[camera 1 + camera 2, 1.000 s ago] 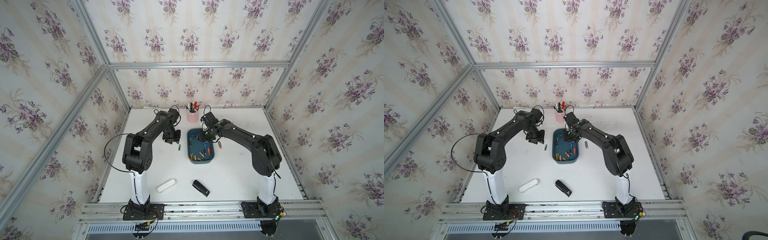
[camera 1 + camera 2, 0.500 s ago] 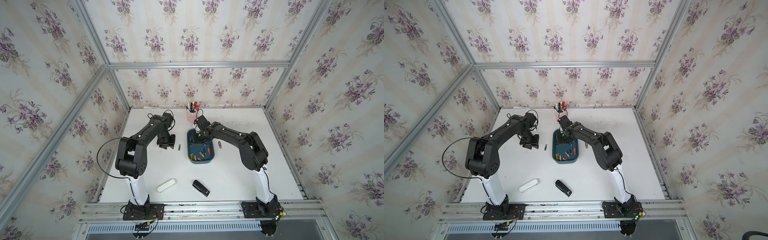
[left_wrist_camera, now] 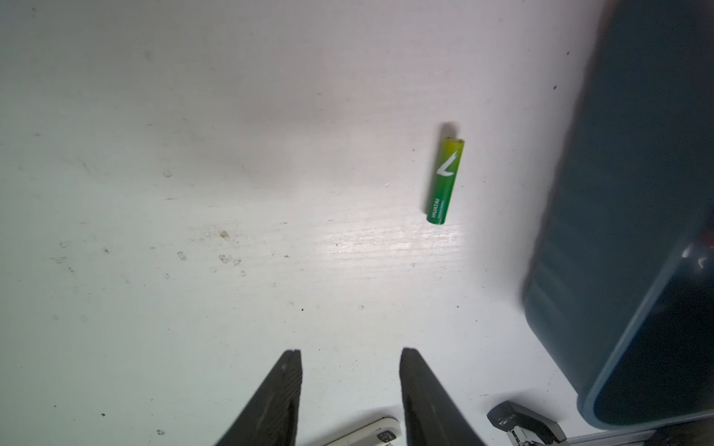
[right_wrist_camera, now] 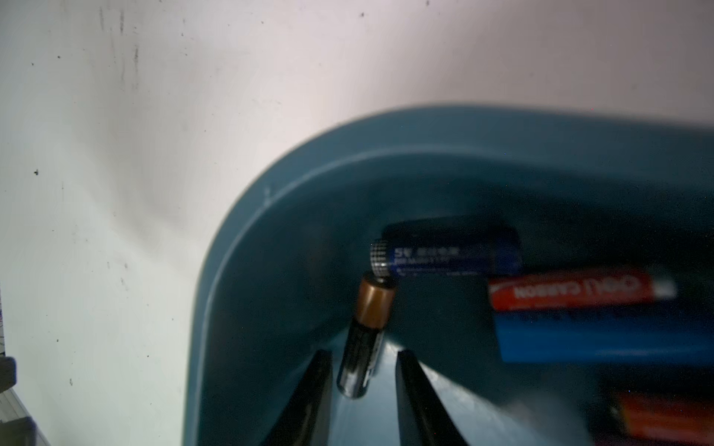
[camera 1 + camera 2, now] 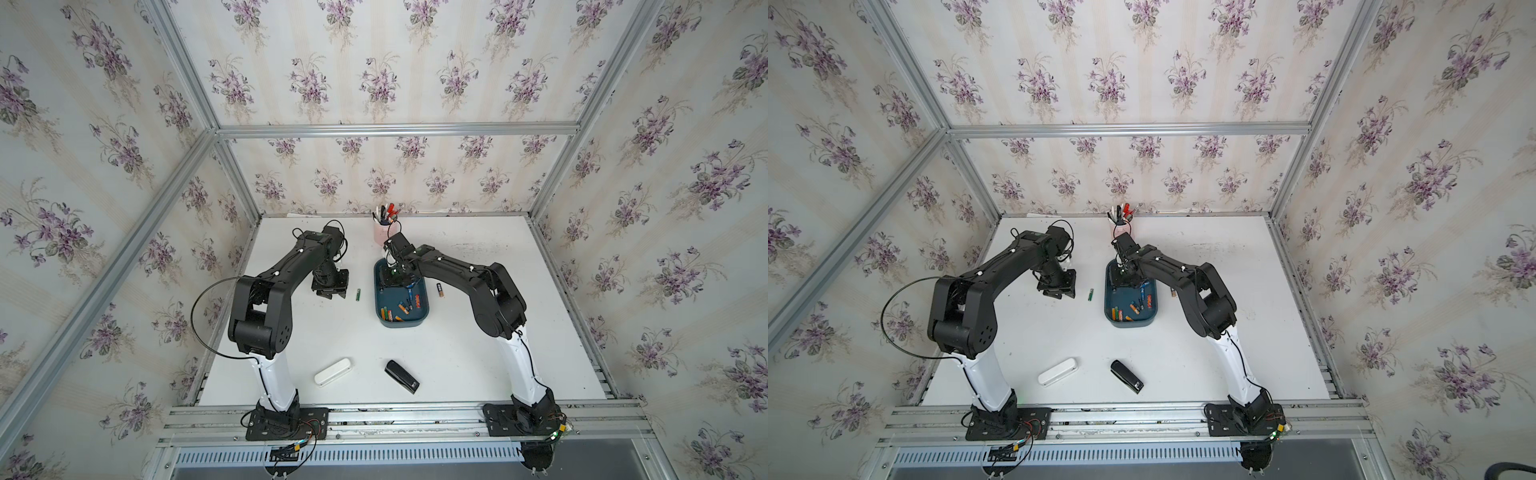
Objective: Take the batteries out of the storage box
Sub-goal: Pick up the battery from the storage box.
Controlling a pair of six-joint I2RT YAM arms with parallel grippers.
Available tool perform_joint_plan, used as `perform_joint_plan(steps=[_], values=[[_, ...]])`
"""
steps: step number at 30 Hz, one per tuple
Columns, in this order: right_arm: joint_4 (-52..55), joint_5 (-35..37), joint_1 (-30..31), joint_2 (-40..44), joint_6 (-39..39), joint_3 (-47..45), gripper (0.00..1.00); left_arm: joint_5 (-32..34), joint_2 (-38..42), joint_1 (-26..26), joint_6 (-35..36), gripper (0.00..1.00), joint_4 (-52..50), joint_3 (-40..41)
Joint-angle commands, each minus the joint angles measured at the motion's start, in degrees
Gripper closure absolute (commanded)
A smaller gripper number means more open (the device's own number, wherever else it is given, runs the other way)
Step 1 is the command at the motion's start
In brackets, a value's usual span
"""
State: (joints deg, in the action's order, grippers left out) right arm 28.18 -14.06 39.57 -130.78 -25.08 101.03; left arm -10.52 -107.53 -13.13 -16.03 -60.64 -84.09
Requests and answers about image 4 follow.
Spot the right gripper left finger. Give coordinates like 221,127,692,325
261,349,333,446

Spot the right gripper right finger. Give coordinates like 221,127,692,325
395,350,467,446

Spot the teal plastic storage box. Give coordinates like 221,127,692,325
183,106,713,445

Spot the dark blue battery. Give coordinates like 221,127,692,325
369,217,524,278

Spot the red carbon battery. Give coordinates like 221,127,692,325
487,266,678,311

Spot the red battery in corner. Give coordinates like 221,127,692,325
610,391,713,445

